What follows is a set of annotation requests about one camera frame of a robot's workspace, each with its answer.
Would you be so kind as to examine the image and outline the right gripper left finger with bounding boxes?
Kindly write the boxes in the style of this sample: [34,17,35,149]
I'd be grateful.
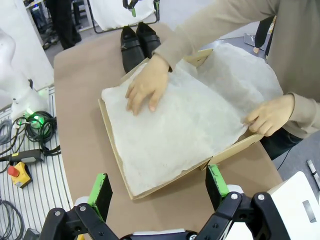
[41,172,118,240]

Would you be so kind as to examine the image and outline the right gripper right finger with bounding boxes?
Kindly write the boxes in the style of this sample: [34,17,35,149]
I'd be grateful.
[197,164,286,240]

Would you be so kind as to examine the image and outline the black leather buckle shoe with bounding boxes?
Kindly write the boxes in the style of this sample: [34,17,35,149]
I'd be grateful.
[136,21,162,60]
[120,25,147,75]

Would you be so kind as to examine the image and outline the brown cardboard shoe box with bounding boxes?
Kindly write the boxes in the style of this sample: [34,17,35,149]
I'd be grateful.
[97,48,262,201]

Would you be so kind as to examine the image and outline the white tissue wrapping paper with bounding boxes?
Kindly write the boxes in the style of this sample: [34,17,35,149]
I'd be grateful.
[101,42,285,197]

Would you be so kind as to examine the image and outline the person's right forearm beige sleeve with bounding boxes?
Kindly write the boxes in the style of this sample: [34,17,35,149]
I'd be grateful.
[152,0,278,73]

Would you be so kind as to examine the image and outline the person's left forearm beige sleeve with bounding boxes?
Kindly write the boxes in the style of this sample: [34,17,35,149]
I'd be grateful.
[284,92,320,140]

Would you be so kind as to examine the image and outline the white storage box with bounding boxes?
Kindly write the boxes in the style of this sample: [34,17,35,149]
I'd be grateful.
[266,171,320,240]

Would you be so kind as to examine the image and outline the yellow emergency stop box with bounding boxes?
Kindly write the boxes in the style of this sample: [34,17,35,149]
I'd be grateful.
[6,161,33,189]

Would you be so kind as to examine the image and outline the person's right hand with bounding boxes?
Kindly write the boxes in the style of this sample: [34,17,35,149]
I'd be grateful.
[124,53,173,116]

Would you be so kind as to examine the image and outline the person's left hand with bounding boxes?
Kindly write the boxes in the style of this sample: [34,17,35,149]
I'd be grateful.
[243,93,296,137]

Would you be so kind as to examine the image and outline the white cloth sheet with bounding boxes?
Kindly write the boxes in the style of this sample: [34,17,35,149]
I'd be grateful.
[88,0,161,26]

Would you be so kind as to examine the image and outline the background figure black trousers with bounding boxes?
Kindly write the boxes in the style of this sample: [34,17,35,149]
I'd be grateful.
[48,0,82,51]

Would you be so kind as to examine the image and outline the person's dark trousers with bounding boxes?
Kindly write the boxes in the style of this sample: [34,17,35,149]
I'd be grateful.
[259,127,305,161]

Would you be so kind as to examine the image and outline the small black device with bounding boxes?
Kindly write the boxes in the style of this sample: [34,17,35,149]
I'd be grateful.
[23,228,42,240]

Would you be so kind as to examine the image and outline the grey hand-held enabling pendant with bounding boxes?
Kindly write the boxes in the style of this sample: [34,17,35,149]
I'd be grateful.
[0,148,45,165]

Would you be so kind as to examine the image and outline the grey marker pen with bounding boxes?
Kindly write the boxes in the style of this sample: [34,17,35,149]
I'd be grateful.
[306,159,320,191]

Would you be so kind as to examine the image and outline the mannequin white jacket black trousers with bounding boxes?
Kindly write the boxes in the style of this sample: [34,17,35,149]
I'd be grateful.
[253,16,275,55]

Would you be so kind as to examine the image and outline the black metal rack frame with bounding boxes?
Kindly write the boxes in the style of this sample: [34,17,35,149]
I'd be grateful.
[86,0,161,35]

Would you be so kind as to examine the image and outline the white slotted robot base plate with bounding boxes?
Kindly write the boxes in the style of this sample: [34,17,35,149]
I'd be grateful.
[0,84,73,240]

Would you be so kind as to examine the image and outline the thin dark cable loops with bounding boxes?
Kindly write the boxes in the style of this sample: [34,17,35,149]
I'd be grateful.
[0,197,26,240]

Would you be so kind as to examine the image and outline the black coiled cable bundle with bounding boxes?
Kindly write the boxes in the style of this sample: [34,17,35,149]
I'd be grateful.
[13,111,62,157]

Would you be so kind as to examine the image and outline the metal mannequin base plate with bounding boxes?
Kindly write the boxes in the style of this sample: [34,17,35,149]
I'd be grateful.
[242,32,256,46]

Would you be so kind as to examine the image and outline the grey coiled cable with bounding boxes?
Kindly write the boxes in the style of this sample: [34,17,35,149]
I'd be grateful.
[0,119,13,146]

